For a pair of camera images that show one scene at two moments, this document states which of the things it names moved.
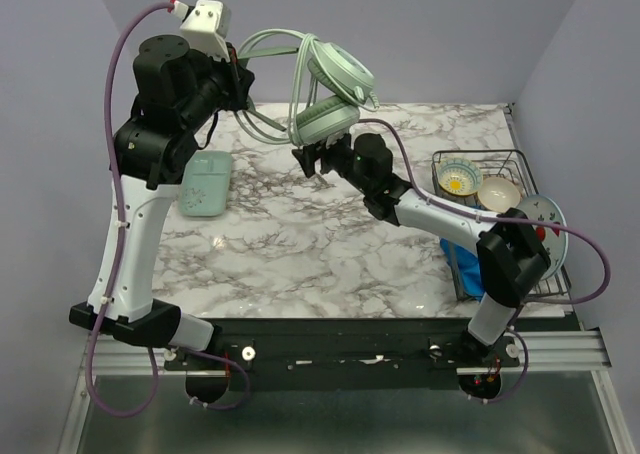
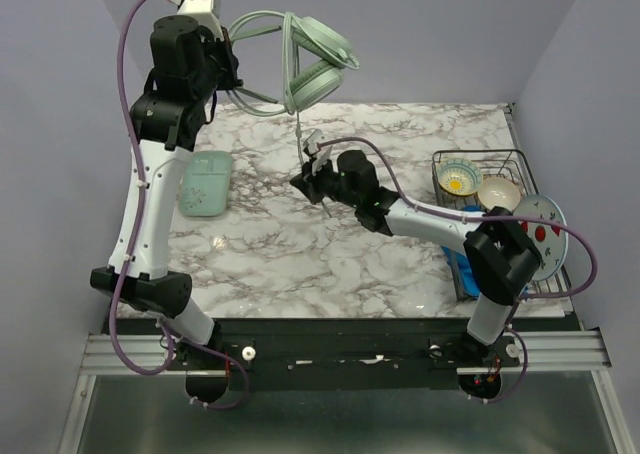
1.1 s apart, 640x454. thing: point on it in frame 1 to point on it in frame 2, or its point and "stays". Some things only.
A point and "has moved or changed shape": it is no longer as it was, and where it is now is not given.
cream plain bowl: [497, 194] stays
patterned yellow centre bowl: [459, 176] stays
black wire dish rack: [492, 163] stays
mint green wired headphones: [328, 83] has moved or changed shape
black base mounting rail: [345, 355] stays
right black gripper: [310, 157] to [310, 180]
